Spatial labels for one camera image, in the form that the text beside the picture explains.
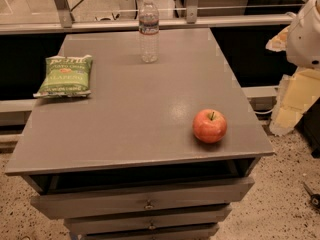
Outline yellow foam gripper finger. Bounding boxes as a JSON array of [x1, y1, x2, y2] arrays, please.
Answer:
[[269, 67, 320, 136]]

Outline clear plastic water bottle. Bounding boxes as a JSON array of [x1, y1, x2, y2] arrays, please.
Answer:
[[138, 0, 159, 63]]

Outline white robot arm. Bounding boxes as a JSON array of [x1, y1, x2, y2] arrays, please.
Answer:
[[266, 0, 320, 136]]

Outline green jalapeno chip bag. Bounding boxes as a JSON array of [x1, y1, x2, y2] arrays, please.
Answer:
[[33, 55, 93, 98]]

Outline red apple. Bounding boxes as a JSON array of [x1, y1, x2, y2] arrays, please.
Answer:
[[192, 109, 227, 144]]

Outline black tool on floor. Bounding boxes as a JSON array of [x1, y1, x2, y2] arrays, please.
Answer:
[[303, 183, 320, 209]]

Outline middle grey drawer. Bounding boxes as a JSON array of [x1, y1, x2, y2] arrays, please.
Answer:
[[64, 204, 231, 234]]

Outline grey drawer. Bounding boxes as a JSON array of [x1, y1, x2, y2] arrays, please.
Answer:
[[31, 177, 254, 219], [64, 204, 231, 234], [81, 223, 219, 240]]

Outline bottom grey drawer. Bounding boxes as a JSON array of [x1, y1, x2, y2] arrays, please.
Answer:
[[81, 223, 219, 240]]

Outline grey drawer cabinet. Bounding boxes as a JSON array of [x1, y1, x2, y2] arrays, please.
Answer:
[[4, 27, 276, 240]]

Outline top grey drawer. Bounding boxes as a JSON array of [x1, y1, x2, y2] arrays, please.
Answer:
[[31, 177, 254, 219]]

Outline metal window frame rail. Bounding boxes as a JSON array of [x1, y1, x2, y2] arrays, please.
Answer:
[[0, 12, 295, 35]]

